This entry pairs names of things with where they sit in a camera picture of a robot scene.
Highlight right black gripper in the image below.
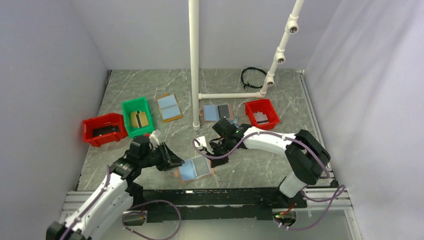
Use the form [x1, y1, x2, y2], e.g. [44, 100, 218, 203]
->
[205, 136, 234, 169]

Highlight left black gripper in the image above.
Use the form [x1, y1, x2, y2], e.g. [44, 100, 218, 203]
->
[139, 141, 185, 172]

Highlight brown blue card holder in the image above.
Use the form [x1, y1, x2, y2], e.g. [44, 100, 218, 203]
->
[172, 157, 215, 185]

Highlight grey credit card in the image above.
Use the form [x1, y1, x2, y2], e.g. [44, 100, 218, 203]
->
[192, 156, 211, 177]

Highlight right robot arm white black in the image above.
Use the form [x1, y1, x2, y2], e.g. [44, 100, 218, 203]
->
[209, 118, 331, 208]

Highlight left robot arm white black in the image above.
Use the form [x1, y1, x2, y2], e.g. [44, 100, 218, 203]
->
[45, 135, 184, 240]

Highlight card holder with black card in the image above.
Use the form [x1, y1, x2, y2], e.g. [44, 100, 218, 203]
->
[202, 104, 234, 122]

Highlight silver cards in right bin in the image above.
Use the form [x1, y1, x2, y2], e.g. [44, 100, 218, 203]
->
[253, 112, 269, 125]

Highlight open empty blue card holder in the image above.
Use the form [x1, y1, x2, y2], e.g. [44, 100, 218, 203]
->
[156, 94, 183, 123]

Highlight gold cards in green bin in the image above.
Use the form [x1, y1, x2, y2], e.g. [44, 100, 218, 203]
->
[130, 110, 149, 128]

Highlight black cards in left bin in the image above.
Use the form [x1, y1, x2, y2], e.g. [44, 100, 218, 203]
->
[92, 125, 121, 138]

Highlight right red plastic bin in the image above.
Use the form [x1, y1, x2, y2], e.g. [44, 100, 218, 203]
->
[244, 98, 281, 130]

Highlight red plastic bin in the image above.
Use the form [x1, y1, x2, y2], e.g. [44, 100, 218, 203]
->
[244, 98, 281, 130]
[82, 112, 129, 148]

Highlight green plastic bin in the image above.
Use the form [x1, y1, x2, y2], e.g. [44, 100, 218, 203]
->
[121, 96, 156, 138]

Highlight left red plastic bin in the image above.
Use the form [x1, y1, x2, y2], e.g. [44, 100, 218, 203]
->
[82, 112, 129, 148]

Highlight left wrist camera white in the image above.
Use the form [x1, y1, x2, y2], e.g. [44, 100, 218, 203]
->
[144, 129, 161, 148]

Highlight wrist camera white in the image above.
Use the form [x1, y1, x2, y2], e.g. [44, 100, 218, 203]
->
[194, 136, 213, 154]
[144, 129, 161, 148]

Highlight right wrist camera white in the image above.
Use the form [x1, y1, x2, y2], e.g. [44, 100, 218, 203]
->
[194, 136, 213, 154]

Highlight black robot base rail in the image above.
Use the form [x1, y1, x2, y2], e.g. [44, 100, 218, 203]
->
[124, 187, 307, 223]

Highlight black coiled cable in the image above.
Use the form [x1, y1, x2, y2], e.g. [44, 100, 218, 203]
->
[240, 66, 269, 91]

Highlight white pvc pipe frame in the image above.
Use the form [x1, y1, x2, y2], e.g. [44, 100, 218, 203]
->
[188, 0, 304, 131]

